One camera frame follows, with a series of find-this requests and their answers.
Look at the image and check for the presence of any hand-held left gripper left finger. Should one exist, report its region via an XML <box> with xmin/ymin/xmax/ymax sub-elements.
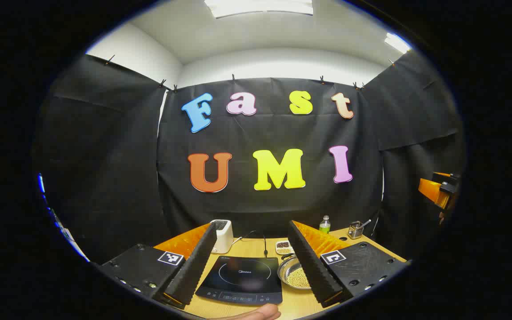
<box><xmin>98</xmin><ymin>222</ymin><xmax>218</xmax><ymax>309</ymax></box>

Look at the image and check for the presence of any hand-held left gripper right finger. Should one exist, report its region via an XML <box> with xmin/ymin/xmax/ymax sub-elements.
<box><xmin>288</xmin><ymin>220</ymin><xmax>410</xmax><ymax>308</ymax></box>

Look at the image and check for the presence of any steel pot with beans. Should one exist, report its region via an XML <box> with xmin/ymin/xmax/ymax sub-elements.
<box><xmin>277</xmin><ymin>254</ymin><xmax>312</xmax><ymax>290</ymax></box>

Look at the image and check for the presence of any black induction cooktop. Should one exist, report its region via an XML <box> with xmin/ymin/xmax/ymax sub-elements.
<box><xmin>195</xmin><ymin>255</ymin><xmax>283</xmax><ymax>305</ymax></box>

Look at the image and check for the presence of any white toaster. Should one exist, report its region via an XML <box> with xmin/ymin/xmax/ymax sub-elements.
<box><xmin>210</xmin><ymin>220</ymin><xmax>234</xmax><ymax>254</ymax></box>

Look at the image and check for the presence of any black backdrop cloth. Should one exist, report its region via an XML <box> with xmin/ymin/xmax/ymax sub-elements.
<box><xmin>34</xmin><ymin>51</ymin><xmax>465</xmax><ymax>263</ymax></box>

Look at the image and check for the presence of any small ceiling light panel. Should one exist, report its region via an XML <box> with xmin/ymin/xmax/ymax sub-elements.
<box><xmin>384</xmin><ymin>32</ymin><xmax>412</xmax><ymax>54</ymax></box>

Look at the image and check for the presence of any large ceiling light panel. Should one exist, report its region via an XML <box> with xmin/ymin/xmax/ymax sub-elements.
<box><xmin>204</xmin><ymin>0</ymin><xmax>314</xmax><ymax>19</ymax></box>

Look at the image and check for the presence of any black power cable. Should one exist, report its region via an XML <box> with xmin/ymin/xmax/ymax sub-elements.
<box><xmin>243</xmin><ymin>230</ymin><xmax>268</xmax><ymax>258</ymax></box>

